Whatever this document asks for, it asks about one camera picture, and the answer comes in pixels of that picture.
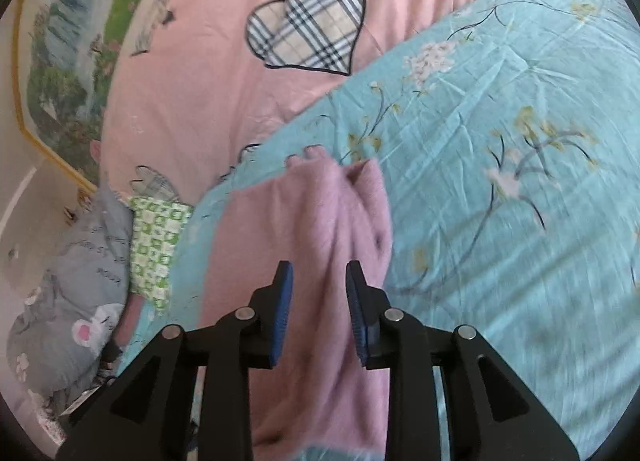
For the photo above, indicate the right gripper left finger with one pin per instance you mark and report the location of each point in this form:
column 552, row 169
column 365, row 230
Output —
column 145, row 414

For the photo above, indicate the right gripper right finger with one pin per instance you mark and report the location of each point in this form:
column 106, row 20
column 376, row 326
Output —
column 451, row 394

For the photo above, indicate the mauve knit sweater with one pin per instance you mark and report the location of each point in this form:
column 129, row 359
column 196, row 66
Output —
column 319, row 216

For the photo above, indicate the grey printed pillow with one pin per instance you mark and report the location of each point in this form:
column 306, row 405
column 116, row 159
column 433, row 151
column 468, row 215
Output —
column 55, row 345

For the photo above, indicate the green checkered small pillow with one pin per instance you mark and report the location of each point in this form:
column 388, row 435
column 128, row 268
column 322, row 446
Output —
column 156, row 231

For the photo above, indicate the turquoise floral quilt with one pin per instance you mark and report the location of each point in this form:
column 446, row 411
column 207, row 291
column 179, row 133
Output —
column 508, row 137

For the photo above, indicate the pink heart-patterned duvet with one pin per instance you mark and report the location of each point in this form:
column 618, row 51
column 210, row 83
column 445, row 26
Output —
column 199, row 82

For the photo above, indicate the gold framed floral painting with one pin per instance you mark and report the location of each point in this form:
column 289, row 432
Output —
column 64, row 57

